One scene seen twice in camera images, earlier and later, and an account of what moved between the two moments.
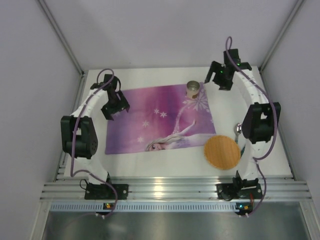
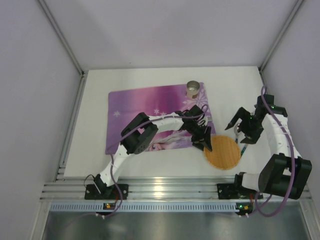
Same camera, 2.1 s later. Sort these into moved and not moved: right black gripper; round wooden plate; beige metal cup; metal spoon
Moved: right black gripper
Not moved: metal spoon; round wooden plate; beige metal cup
